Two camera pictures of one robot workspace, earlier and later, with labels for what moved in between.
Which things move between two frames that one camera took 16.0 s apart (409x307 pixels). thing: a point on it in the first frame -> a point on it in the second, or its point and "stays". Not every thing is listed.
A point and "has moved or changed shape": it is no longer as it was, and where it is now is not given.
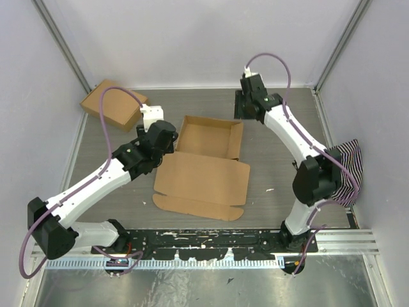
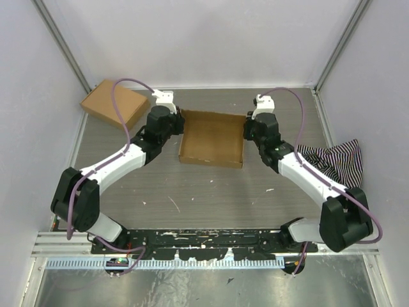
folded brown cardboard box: x=119 y=108 stays
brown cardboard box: x=204 y=176 has moved or changed shape
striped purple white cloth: x=349 y=156 stays
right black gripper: x=239 y=112 -> x=248 y=124
